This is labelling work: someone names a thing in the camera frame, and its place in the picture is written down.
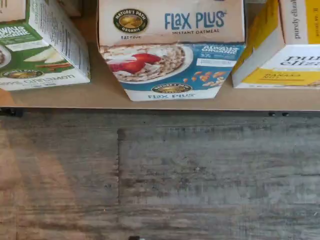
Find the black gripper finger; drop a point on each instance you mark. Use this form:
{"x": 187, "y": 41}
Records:
{"x": 134, "y": 238}

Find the tan shelf board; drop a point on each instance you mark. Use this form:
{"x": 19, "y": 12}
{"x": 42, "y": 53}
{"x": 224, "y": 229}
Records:
{"x": 105, "y": 97}

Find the blue white Flax Plus box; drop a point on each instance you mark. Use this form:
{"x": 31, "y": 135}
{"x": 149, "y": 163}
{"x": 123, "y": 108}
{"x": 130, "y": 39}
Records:
{"x": 170, "y": 62}

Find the yellow white granola box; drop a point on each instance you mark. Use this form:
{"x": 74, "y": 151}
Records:
{"x": 275, "y": 67}

